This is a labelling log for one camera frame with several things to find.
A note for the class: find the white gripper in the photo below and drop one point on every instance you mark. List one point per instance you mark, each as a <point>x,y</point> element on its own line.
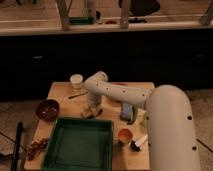
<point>94,104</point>

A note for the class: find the black wooden board eraser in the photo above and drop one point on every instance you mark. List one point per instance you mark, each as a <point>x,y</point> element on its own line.
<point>91,112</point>

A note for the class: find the red dried chili bunch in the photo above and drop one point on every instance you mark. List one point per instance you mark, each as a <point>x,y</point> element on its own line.
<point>36,148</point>

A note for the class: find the wooden handled knife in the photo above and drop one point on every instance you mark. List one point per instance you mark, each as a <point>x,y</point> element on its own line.
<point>77,95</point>

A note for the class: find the green plastic cup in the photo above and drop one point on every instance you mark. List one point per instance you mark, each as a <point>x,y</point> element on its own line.
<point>144,121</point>

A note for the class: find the white paper cup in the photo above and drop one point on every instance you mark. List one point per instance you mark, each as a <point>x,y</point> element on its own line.
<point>76,81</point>

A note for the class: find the green plastic tray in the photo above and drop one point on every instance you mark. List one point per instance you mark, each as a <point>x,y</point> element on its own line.
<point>77,144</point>

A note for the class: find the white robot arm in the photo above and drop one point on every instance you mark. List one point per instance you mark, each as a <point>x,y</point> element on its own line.
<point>170,124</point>

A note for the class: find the black pole stand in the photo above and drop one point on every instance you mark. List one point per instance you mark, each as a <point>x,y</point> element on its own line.
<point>19,130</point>

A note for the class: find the red yellow apple toy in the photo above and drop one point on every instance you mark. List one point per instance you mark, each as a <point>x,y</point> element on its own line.
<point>125,136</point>

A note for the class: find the dark red bowl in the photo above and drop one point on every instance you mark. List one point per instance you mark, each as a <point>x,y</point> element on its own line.
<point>48,110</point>

